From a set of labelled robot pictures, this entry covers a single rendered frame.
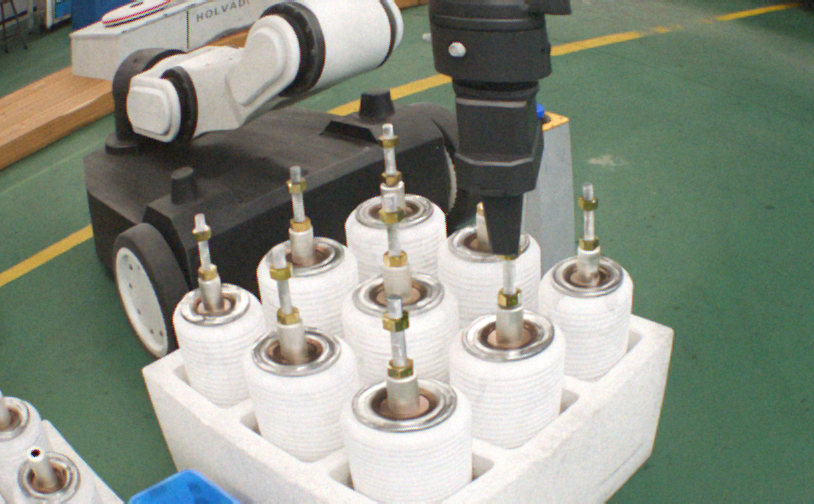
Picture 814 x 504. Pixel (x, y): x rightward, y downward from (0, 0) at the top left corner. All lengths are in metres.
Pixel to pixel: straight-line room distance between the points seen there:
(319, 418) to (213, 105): 0.70
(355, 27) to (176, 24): 1.79
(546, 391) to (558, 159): 0.37
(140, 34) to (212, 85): 1.48
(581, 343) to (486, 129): 0.25
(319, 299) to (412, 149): 0.53
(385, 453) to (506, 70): 0.28
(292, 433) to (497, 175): 0.27
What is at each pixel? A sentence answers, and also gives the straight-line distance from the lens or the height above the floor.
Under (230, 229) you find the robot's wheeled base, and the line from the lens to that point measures 1.21.
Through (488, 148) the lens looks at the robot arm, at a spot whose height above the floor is 0.42.
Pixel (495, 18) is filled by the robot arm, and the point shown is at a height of 0.52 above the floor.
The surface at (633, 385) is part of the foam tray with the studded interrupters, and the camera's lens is 0.87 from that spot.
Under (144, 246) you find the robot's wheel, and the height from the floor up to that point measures 0.19.
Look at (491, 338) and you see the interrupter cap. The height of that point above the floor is 0.25.
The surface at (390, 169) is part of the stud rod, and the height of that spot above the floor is 0.30.
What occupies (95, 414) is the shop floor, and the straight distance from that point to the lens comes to 1.21.
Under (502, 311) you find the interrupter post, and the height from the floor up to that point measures 0.28.
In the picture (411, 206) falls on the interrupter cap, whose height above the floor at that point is 0.25.
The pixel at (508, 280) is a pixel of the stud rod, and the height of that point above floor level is 0.30.
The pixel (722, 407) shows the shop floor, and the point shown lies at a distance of 1.12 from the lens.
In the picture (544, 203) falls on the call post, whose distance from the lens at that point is 1.07.
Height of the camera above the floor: 0.66
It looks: 26 degrees down
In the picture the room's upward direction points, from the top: 5 degrees counter-clockwise
